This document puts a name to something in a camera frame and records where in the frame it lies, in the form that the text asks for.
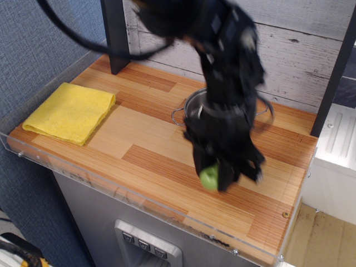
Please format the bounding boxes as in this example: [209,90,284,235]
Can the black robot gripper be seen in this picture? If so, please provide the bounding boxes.
[184,109,265,191]

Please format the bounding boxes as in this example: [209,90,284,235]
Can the green handled grey spatula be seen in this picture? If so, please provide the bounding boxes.
[199,162,219,191]

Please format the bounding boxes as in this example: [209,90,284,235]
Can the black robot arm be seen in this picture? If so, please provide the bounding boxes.
[134,1,265,191]

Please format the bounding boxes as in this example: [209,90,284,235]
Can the small steel pot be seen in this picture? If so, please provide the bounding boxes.
[171,88,274,126]

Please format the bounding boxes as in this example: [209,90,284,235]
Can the silver dispenser button panel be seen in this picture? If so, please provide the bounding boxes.
[114,219,183,266]

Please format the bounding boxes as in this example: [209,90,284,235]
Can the white ribbed appliance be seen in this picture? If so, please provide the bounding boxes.
[301,104,355,224]

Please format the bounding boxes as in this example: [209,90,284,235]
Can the grey toy fridge cabinet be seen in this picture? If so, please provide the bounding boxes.
[55,173,255,266]

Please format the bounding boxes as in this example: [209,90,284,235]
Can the yellow folded cloth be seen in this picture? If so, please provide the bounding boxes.
[22,83,116,146]

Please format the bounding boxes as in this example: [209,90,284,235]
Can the yellow black object bottom left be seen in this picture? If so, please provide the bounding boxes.
[1,239,50,266]

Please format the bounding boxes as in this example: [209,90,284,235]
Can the black right vertical post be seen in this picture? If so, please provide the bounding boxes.
[309,24,356,137]

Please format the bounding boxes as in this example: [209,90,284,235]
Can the black vertical post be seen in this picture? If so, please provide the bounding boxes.
[100,0,131,75]
[309,24,356,137]

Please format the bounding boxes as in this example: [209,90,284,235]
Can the black left vertical post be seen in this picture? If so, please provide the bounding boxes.
[100,0,131,75]

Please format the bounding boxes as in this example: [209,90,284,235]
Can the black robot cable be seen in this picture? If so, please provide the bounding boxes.
[37,0,179,61]

